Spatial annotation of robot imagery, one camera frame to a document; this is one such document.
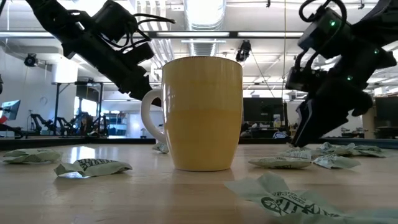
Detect black ceiling camera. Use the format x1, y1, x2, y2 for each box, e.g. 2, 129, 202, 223
235, 40, 252, 62
24, 53, 39, 68

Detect clear plastic container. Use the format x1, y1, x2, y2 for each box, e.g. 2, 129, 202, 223
152, 142, 170, 154

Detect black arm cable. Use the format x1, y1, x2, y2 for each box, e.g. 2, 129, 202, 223
105, 12, 177, 54
298, 0, 348, 29

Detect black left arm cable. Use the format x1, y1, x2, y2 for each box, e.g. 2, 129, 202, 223
105, 12, 177, 54

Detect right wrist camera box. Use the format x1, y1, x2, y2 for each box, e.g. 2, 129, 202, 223
285, 60, 318, 93

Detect blue storage shelving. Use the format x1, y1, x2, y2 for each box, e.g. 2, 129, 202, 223
104, 110, 128, 136

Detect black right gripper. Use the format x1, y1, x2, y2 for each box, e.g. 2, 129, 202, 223
290, 79, 374, 148

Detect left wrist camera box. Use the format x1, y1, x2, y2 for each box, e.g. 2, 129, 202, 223
119, 42, 155, 71

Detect black crossbar with light strips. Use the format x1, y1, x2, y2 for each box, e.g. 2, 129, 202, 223
0, 30, 305, 40

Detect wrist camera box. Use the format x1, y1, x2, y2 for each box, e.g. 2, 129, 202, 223
119, 42, 155, 71
285, 60, 318, 93

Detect silver ceiling air duct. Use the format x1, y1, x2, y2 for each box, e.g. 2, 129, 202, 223
183, 0, 227, 57

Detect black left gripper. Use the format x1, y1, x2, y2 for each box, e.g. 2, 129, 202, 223
63, 34, 162, 108

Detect tilted computer monitor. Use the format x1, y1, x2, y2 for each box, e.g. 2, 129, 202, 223
0, 100, 21, 121

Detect white hanging cylinder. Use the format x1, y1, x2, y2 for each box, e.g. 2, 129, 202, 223
51, 62, 78, 84

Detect dark wide monitor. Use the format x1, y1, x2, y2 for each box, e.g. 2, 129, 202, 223
243, 97, 289, 128

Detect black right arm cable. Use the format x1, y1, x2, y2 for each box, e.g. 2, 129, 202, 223
298, 0, 348, 29

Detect black metal stand frame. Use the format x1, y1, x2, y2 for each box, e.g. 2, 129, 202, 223
51, 81, 105, 136

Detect yellow ceramic mug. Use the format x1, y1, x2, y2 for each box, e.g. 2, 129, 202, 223
140, 55, 244, 172

